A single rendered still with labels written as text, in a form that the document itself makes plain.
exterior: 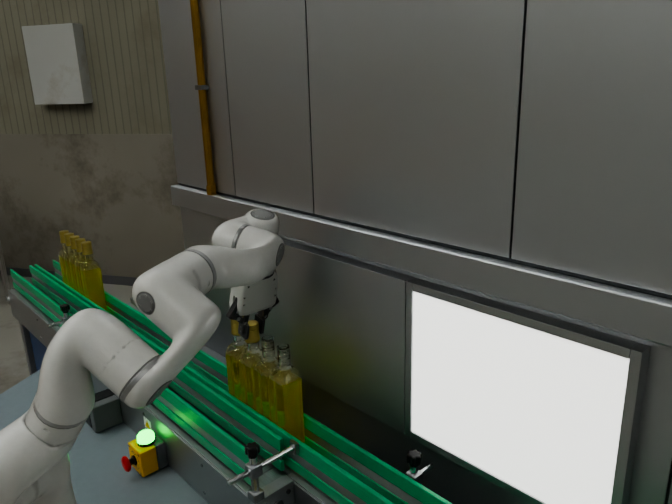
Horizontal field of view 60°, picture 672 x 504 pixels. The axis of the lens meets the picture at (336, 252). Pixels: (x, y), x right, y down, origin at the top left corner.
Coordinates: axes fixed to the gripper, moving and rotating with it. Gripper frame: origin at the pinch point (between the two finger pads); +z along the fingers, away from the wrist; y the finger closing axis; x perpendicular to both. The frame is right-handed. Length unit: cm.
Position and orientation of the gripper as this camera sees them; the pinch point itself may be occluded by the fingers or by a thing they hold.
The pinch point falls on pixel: (251, 326)
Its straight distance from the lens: 136.0
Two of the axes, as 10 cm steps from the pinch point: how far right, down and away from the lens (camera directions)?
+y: -7.5, 2.1, -6.3
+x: 6.5, 4.4, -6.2
